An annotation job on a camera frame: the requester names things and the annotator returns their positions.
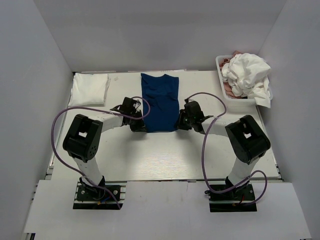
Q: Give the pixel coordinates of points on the white t shirt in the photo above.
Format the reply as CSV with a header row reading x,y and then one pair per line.
x,y
247,75
89,89

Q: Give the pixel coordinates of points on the blue t shirt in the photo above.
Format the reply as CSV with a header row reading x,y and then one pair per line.
x,y
161,93

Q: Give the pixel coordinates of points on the pink clothes in basket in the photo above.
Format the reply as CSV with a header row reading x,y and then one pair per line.
x,y
227,86

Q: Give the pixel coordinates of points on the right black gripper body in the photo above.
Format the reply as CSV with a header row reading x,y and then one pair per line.
x,y
185,122

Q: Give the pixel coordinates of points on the white perforated basket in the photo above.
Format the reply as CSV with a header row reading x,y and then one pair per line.
x,y
221,75

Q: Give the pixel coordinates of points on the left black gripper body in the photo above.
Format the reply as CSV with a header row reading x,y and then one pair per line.
x,y
136,125

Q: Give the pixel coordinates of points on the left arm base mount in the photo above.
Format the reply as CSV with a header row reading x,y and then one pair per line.
x,y
91,198

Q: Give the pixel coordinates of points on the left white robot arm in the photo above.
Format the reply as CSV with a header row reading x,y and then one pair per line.
x,y
83,138

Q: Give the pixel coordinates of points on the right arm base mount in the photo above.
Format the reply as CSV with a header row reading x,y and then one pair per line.
x,y
238,200

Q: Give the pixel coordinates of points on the white folded t shirt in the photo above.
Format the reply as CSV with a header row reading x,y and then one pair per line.
x,y
89,89

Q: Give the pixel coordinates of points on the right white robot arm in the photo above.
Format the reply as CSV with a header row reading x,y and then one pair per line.
x,y
247,139

